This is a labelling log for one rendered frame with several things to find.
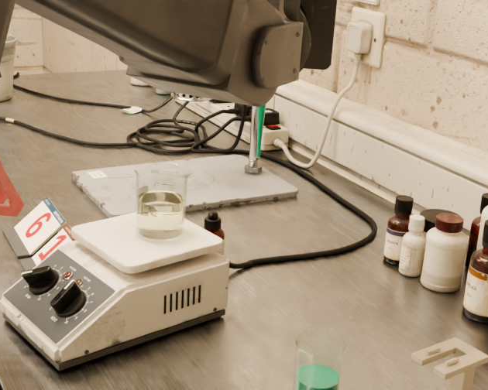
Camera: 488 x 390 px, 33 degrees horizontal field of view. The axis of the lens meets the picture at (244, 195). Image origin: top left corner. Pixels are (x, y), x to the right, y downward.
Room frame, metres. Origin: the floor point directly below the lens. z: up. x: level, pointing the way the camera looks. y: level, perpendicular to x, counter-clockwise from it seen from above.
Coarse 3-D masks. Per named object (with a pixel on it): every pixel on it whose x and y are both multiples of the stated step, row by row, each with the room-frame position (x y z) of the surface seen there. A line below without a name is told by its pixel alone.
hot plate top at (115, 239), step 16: (80, 224) 0.79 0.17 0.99; (96, 224) 0.79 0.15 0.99; (112, 224) 0.80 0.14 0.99; (128, 224) 0.80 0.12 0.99; (192, 224) 0.81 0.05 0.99; (80, 240) 0.76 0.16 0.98; (96, 240) 0.75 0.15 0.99; (112, 240) 0.76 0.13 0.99; (128, 240) 0.76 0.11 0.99; (144, 240) 0.76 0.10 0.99; (176, 240) 0.76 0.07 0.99; (192, 240) 0.77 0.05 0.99; (208, 240) 0.77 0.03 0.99; (112, 256) 0.72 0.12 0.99; (128, 256) 0.72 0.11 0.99; (144, 256) 0.72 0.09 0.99; (160, 256) 0.72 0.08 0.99; (176, 256) 0.73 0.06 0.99; (192, 256) 0.74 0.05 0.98; (128, 272) 0.70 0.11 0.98
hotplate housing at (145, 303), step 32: (96, 256) 0.75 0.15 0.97; (224, 256) 0.77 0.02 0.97; (128, 288) 0.69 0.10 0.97; (160, 288) 0.71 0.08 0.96; (192, 288) 0.74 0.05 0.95; (224, 288) 0.76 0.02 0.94; (96, 320) 0.66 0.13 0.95; (128, 320) 0.69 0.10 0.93; (160, 320) 0.71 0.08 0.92; (192, 320) 0.74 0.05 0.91; (64, 352) 0.64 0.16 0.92; (96, 352) 0.67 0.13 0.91
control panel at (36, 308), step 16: (64, 256) 0.76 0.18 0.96; (64, 272) 0.74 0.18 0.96; (80, 272) 0.73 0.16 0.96; (16, 288) 0.74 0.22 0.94; (96, 288) 0.70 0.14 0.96; (16, 304) 0.71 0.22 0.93; (32, 304) 0.71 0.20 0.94; (48, 304) 0.70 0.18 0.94; (96, 304) 0.68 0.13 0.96; (32, 320) 0.68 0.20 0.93; (48, 320) 0.68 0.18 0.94; (64, 320) 0.67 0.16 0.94; (80, 320) 0.66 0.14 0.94; (48, 336) 0.66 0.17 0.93; (64, 336) 0.65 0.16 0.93
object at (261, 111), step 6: (258, 108) 0.72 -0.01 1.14; (264, 108) 0.71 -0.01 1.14; (258, 114) 0.71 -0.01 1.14; (264, 114) 0.72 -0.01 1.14; (258, 120) 0.71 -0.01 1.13; (258, 126) 0.71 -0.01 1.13; (258, 132) 0.71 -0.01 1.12; (258, 138) 0.71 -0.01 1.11; (258, 144) 0.71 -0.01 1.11; (258, 150) 0.71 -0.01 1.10; (258, 156) 0.71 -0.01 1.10
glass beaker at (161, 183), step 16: (144, 160) 0.79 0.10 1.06; (160, 160) 0.80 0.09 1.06; (176, 160) 0.80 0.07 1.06; (144, 176) 0.75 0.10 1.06; (160, 176) 0.80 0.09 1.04; (176, 176) 0.80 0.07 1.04; (144, 192) 0.76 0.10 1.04; (160, 192) 0.75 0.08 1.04; (176, 192) 0.76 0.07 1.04; (144, 208) 0.76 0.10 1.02; (160, 208) 0.75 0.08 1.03; (176, 208) 0.76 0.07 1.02; (144, 224) 0.76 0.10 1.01; (160, 224) 0.75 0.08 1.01; (176, 224) 0.76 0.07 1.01; (160, 240) 0.75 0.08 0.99
